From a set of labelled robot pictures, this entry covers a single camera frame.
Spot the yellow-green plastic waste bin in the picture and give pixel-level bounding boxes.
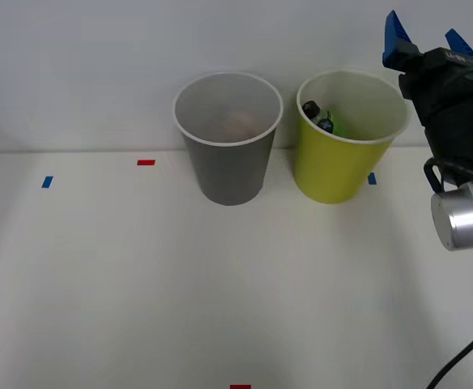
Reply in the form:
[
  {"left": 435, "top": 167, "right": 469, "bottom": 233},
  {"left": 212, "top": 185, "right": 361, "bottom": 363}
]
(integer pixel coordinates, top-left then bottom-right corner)
[{"left": 295, "top": 69, "right": 412, "bottom": 205}]

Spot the green label plastic bottle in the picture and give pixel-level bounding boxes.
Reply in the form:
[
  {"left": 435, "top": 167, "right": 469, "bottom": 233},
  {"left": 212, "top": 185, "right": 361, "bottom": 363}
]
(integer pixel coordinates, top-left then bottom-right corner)
[{"left": 301, "top": 100, "right": 349, "bottom": 137}]

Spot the black cable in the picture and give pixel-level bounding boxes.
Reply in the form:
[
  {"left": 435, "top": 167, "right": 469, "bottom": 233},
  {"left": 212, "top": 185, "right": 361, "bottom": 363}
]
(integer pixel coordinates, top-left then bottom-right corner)
[{"left": 425, "top": 319, "right": 473, "bottom": 389}]

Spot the grey plastic waste bin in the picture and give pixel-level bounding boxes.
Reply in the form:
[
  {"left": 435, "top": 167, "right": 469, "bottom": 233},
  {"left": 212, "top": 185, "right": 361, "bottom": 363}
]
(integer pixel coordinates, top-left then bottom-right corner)
[{"left": 172, "top": 71, "right": 283, "bottom": 207}]

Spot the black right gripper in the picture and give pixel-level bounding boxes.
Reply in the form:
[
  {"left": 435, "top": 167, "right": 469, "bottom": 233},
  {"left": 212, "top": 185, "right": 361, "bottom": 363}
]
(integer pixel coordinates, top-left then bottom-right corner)
[{"left": 381, "top": 10, "right": 473, "bottom": 109}]

